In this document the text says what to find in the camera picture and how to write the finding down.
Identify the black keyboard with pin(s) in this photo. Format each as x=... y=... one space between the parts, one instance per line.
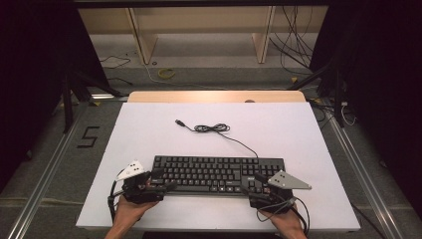
x=205 y=174

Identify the long aluminium rail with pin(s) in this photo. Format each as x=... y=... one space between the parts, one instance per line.
x=43 y=179
x=361 y=176

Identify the wooden shelf unit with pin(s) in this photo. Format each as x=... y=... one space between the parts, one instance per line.
x=146 y=40

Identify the short aluminium rail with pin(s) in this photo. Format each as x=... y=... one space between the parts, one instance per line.
x=106 y=97

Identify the dark curtain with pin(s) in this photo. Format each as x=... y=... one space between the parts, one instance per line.
x=384 y=83
x=30 y=83

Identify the yellow tape roll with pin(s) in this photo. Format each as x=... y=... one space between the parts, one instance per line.
x=166 y=73

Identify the wooden table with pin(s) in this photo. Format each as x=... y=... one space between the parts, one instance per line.
x=199 y=96

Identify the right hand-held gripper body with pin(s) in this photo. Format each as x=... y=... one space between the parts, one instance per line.
x=285 y=182

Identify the white foam board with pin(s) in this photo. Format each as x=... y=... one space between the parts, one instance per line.
x=282 y=139

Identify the person's right hand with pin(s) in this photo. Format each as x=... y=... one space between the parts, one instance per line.
x=287 y=219

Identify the black metal stand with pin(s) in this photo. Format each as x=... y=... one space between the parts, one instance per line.
x=68 y=106
x=338 y=99

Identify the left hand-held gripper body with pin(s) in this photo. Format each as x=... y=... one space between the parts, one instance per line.
x=141 y=192

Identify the person's left hand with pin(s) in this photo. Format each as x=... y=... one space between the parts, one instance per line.
x=127 y=210

